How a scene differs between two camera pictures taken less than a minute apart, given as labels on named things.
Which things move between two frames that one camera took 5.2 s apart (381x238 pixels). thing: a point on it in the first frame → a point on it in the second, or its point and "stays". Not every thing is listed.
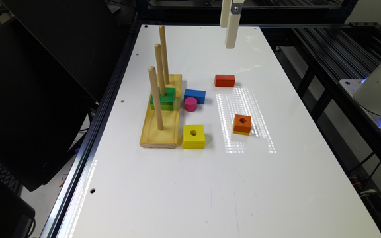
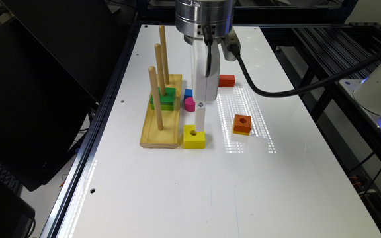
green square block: x=169 y=98 stays
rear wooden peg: x=162 y=40 stays
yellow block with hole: x=194 y=136 stays
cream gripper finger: x=233 y=24 → x=204 y=89
